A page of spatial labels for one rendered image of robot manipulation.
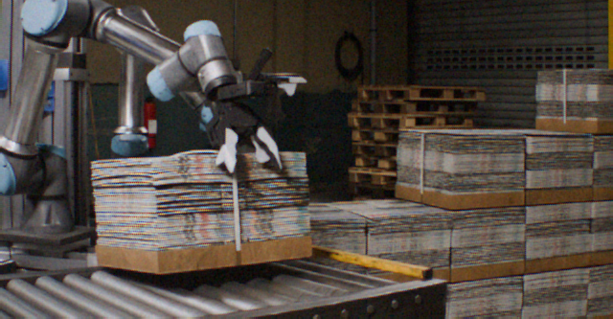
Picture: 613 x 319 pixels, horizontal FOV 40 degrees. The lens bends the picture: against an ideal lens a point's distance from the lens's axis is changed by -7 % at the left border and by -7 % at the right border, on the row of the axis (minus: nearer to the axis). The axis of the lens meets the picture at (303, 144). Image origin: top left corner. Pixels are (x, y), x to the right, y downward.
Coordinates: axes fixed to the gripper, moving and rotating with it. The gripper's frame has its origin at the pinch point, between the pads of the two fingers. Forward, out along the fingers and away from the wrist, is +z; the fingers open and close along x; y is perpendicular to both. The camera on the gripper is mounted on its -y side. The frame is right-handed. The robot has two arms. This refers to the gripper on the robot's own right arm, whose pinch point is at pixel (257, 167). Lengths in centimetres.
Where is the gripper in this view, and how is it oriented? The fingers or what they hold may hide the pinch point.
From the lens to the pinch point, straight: 173.7
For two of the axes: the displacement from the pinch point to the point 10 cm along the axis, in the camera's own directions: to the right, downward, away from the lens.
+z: 3.5, 8.5, -3.9
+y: -5.1, 5.2, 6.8
